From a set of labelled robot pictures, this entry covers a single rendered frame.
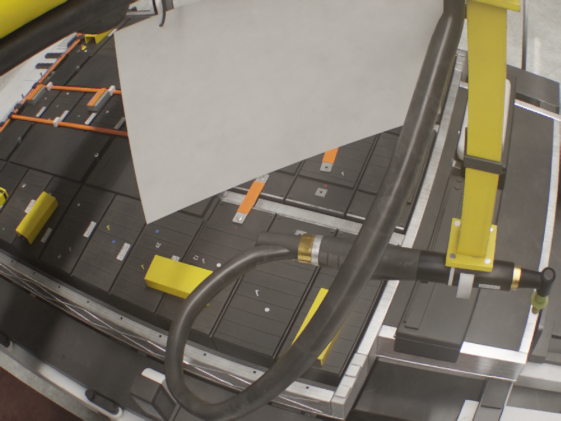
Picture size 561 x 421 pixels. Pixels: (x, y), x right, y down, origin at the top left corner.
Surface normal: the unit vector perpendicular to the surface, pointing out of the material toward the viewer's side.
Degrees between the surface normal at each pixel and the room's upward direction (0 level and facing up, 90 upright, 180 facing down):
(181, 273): 0
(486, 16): 90
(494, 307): 0
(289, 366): 56
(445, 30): 43
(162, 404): 90
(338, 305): 50
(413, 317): 0
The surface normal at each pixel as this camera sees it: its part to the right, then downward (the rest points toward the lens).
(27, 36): 0.29, 0.08
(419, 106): -0.58, -0.05
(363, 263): -0.23, 0.15
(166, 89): 0.46, 0.66
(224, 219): -0.10, -0.64
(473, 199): -0.26, 0.76
